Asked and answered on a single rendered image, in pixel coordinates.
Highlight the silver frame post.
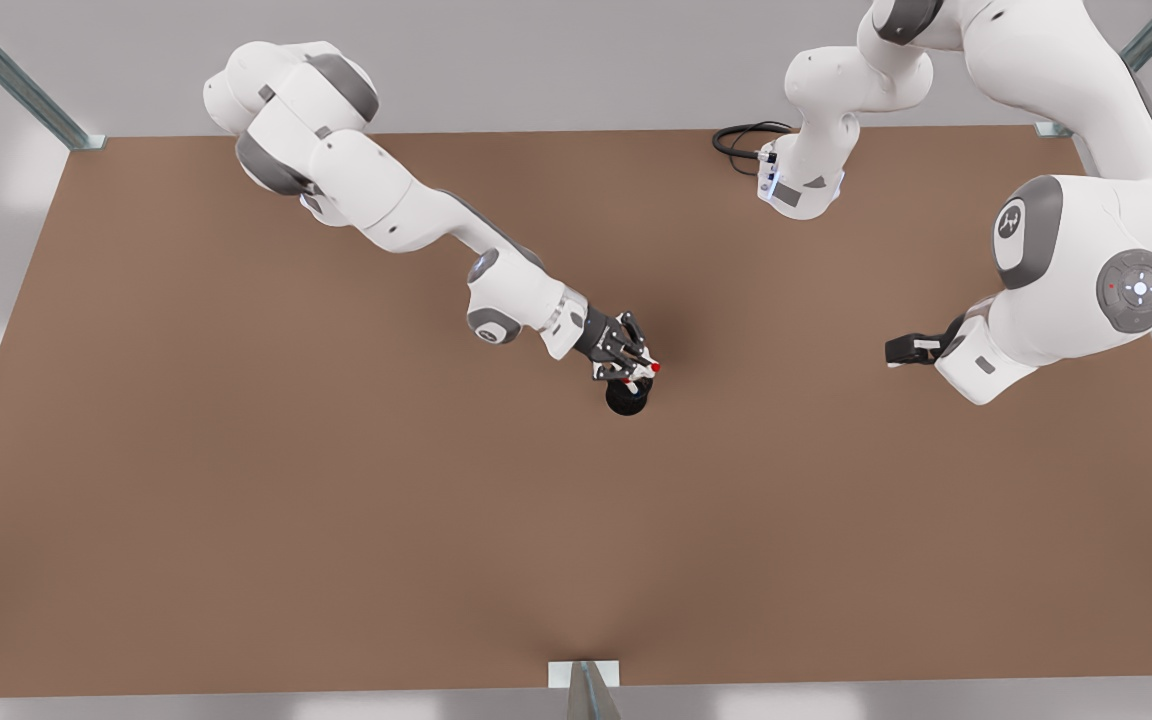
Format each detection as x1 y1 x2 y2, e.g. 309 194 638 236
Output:
549 660 621 720
0 0 107 152
1034 0 1152 139

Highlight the black round object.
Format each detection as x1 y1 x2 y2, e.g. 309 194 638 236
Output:
604 376 651 417

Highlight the black cable loop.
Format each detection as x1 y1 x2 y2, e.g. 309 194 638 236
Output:
712 121 795 177

